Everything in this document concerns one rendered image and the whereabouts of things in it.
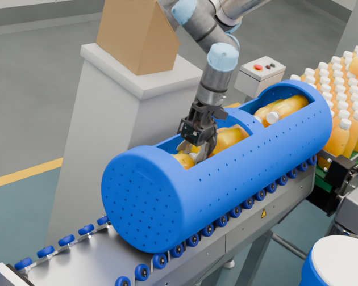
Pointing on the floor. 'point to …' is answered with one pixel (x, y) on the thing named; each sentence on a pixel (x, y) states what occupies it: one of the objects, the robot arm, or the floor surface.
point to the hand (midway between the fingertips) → (193, 158)
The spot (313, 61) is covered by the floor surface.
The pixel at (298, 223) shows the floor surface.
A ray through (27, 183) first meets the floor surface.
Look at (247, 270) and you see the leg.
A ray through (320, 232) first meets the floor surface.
